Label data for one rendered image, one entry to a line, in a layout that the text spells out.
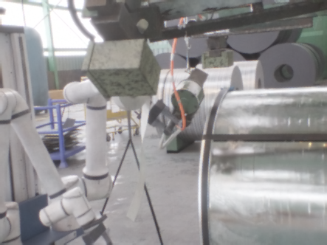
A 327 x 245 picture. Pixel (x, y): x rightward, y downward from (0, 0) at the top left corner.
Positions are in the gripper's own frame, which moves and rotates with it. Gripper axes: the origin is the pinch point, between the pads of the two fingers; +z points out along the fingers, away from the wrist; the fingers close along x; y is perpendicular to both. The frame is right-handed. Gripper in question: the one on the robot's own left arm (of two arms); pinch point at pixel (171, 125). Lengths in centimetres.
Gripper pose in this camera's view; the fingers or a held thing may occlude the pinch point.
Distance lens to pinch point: 250.2
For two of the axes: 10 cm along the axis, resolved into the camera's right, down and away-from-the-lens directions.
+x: -5.0, 5.8, 6.4
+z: 8.0, 5.9, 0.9
